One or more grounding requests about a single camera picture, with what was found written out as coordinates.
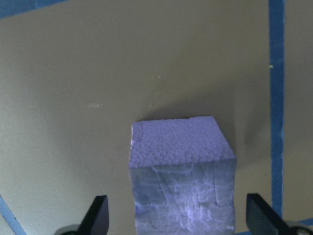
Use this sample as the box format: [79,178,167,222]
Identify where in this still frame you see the purple foam block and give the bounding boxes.
[129,116,238,235]

